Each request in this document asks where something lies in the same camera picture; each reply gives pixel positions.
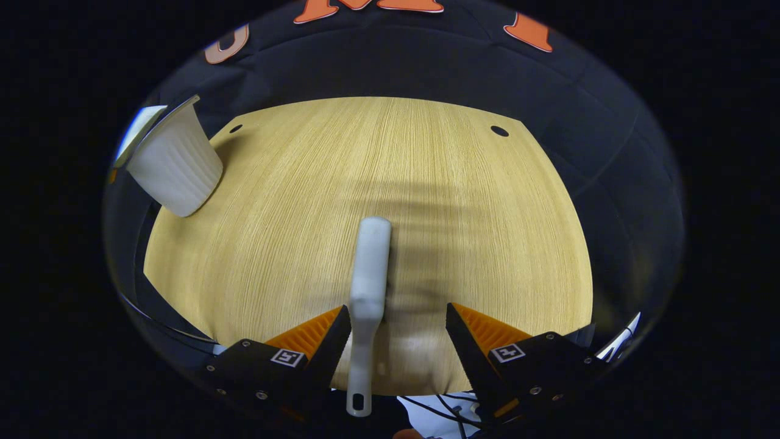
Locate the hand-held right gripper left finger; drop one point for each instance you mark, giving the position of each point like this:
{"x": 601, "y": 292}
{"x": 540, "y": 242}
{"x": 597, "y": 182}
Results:
{"x": 332, "y": 347}

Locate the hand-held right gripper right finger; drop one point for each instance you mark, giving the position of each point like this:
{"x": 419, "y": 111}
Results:
{"x": 469, "y": 353}

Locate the small white broom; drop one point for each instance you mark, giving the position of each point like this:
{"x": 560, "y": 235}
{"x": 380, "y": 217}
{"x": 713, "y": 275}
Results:
{"x": 372, "y": 268}

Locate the white ribbed garbage bin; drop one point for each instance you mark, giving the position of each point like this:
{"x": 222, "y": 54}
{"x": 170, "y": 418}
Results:
{"x": 177, "y": 164}

